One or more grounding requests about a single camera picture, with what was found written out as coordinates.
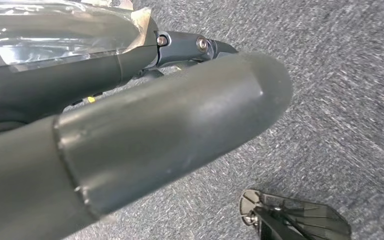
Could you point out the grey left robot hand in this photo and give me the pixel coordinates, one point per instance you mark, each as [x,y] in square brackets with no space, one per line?
[145,132]

